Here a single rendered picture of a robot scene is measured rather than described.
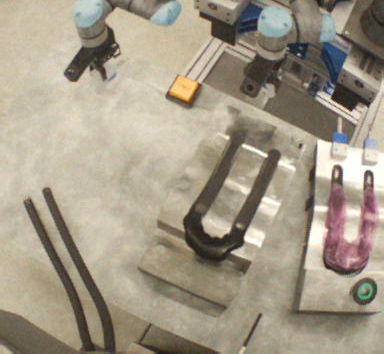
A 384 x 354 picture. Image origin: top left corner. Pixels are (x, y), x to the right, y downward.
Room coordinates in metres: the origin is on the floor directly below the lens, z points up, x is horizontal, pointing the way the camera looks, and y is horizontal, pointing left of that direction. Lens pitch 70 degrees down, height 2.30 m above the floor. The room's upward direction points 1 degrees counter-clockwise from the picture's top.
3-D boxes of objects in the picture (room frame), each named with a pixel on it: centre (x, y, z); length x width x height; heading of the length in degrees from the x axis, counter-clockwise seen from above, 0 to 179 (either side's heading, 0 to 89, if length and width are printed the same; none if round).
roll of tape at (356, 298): (0.13, -0.46, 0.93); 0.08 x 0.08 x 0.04
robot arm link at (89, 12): (0.77, 0.24, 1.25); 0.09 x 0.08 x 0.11; 147
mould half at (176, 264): (0.41, -0.08, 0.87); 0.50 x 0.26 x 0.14; 153
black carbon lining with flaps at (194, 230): (0.42, -0.10, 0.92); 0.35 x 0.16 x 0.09; 153
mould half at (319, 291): (0.33, -0.44, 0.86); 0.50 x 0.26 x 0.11; 170
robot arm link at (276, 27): (0.71, -0.20, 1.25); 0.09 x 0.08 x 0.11; 97
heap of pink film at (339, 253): (0.33, -0.44, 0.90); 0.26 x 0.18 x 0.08; 170
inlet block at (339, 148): (0.60, -0.43, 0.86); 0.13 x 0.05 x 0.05; 170
